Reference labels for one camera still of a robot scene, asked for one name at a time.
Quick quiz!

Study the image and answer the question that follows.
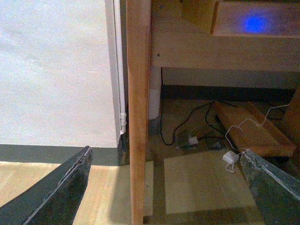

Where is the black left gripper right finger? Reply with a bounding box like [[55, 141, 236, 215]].
[[240, 149, 300, 225]]

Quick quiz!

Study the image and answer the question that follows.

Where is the white power adapter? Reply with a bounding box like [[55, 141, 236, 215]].
[[223, 150, 239, 164]]

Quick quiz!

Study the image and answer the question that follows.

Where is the white plug in power strip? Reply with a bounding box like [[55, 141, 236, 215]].
[[188, 136, 199, 145]]

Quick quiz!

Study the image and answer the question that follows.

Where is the white wall conduit pipe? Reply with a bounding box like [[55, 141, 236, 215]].
[[113, 0, 127, 135]]

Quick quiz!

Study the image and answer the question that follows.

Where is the white cable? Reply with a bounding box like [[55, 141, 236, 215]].
[[225, 104, 291, 174]]

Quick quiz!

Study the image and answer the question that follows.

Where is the grey power strip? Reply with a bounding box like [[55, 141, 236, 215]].
[[175, 130, 224, 150]]

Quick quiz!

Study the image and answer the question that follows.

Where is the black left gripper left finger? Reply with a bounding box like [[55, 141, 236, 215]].
[[0, 146, 93, 225]]

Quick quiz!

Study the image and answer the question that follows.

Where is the wooden board on floor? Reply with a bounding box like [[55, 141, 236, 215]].
[[214, 101, 296, 157]]

